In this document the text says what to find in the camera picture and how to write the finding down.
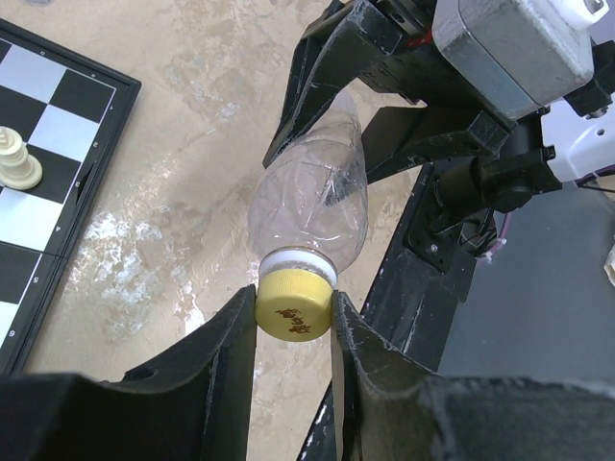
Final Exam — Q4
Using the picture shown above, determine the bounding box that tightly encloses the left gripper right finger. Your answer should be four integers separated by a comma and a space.
331, 292, 614, 460

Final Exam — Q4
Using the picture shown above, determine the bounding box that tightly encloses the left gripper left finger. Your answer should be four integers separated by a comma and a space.
1, 285, 257, 460

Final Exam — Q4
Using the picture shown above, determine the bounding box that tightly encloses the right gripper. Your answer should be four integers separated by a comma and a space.
262, 1, 516, 182

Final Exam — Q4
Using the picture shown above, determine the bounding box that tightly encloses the yellow cap clear bottle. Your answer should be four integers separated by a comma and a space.
247, 88, 370, 342

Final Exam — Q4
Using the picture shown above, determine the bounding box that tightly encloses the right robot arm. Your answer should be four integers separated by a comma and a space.
263, 1, 614, 218

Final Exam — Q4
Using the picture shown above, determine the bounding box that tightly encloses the white chess piece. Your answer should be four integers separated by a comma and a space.
1, 126, 43, 190

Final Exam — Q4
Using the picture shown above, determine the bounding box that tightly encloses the black white chessboard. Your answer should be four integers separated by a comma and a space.
1, 20, 141, 374

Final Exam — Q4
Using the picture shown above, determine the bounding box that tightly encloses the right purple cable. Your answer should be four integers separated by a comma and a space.
475, 177, 615, 265

